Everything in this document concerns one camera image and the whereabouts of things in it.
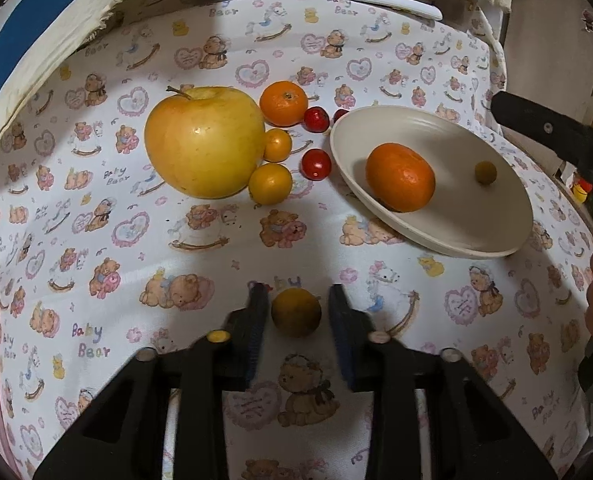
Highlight small yellow-orange fruit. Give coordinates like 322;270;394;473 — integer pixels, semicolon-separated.
264;128;292;163
248;163;294;206
271;288;322;338

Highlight small olive green fruit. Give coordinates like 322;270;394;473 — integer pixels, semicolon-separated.
474;161;498;187

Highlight cream round plate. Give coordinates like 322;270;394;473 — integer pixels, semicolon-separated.
329;106;534;260

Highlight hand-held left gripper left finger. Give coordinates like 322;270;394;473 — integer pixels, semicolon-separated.
34;282;270;480

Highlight yellow and red toy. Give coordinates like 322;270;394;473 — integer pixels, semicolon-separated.
571;172;593;206

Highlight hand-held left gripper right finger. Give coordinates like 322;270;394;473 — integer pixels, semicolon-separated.
327;284;558;480

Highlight white plastic object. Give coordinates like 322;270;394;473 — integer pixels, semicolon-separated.
338;0;443;22

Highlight blue and cream cloth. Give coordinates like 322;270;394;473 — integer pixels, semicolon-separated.
0;0;514;171

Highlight bear printed cloth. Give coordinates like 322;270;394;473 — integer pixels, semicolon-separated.
0;0;593;480

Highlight large yellow apple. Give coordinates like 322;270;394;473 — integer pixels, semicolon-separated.
144;85;267;200

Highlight orange tangerine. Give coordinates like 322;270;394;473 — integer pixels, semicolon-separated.
259;81;309;127
365;143;436;213

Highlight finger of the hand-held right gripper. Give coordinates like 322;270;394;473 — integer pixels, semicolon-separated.
491;91;593;168

